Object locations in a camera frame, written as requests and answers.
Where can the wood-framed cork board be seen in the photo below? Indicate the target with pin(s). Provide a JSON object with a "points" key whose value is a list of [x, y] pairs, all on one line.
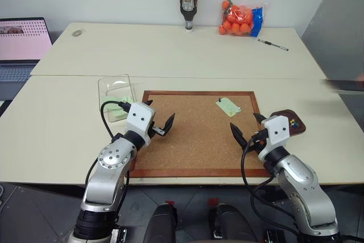
{"points": [[196, 137]]}

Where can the laptop with pink screen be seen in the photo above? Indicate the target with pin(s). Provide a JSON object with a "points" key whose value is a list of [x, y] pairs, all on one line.
{"points": [[20, 43]]}

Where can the light green paper note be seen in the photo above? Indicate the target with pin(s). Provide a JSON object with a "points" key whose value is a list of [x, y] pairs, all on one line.
{"points": [[229, 107]]}

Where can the dark rounded robot leg shape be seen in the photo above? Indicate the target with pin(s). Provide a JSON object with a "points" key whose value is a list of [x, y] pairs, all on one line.
{"points": [[231, 223], [160, 223]]}

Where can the clear plastic container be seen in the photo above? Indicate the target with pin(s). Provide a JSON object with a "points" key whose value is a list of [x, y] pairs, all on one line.
{"points": [[113, 89]]}

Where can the grey partition panel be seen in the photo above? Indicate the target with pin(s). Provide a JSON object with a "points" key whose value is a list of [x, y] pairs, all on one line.
{"points": [[338, 26]]}

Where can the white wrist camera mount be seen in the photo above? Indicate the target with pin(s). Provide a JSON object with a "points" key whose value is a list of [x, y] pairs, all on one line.
{"points": [[139, 117], [277, 133]]}

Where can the black and white pen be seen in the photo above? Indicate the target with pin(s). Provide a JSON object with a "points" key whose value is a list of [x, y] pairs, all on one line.
{"points": [[273, 44]]}

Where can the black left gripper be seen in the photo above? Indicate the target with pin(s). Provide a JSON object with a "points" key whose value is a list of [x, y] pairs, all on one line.
{"points": [[156, 131]]}

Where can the brown sauce squeeze bottle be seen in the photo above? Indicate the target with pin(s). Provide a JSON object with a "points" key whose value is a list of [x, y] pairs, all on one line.
{"points": [[187, 1]]}

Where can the bag of orange fruits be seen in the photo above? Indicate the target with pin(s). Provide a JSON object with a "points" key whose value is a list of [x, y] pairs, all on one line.
{"points": [[237, 19]]}

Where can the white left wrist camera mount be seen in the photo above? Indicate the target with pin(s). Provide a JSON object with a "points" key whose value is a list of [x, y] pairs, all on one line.
{"points": [[139, 117]]}

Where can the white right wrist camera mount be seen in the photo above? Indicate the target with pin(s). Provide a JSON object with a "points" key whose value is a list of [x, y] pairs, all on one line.
{"points": [[277, 133]]}

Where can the brown oval dish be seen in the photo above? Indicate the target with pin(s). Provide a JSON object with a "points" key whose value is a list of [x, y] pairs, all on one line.
{"points": [[297, 130]]}

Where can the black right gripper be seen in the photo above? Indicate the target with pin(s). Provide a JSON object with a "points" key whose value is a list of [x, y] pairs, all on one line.
{"points": [[262, 140]]}

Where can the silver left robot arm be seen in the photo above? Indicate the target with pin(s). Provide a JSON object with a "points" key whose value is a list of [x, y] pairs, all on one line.
{"points": [[109, 169]]}

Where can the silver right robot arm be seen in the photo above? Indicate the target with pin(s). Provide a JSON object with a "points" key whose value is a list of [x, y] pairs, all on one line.
{"points": [[301, 186]]}

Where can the person bare hand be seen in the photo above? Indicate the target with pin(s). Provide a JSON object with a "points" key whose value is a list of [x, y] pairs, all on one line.
{"points": [[360, 77]]}

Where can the round grey table grommet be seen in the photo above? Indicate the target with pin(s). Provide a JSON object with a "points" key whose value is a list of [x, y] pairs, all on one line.
{"points": [[77, 32]]}

